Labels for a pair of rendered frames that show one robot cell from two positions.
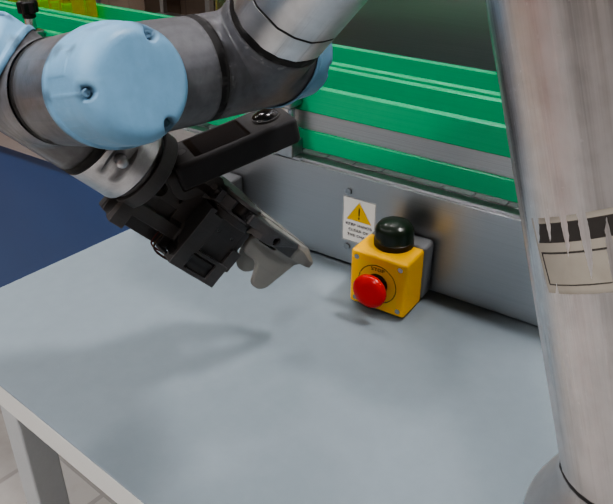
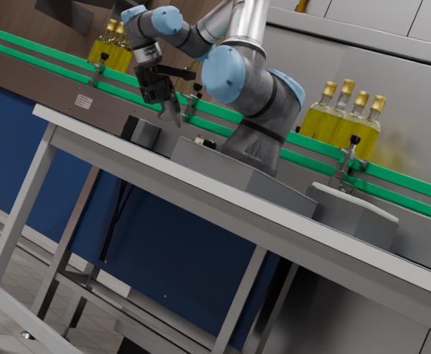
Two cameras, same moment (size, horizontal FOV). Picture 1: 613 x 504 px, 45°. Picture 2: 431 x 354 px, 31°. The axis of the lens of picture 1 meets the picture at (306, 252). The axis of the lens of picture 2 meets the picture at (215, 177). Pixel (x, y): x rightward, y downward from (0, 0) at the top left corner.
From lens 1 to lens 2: 1.73 m
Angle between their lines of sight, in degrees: 31
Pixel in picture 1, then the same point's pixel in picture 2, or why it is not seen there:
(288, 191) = (176, 135)
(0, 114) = (132, 22)
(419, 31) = not seen: hidden behind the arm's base
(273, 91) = (197, 48)
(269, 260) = (169, 112)
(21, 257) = (23, 168)
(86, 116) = (161, 17)
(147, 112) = (172, 24)
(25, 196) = not seen: hidden behind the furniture
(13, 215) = (34, 145)
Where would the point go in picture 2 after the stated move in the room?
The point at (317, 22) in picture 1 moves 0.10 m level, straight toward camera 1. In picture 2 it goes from (214, 29) to (211, 20)
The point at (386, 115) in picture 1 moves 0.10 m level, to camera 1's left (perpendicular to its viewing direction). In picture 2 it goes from (222, 112) to (193, 100)
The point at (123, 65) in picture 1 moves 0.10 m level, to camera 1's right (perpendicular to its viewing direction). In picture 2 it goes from (172, 13) to (207, 27)
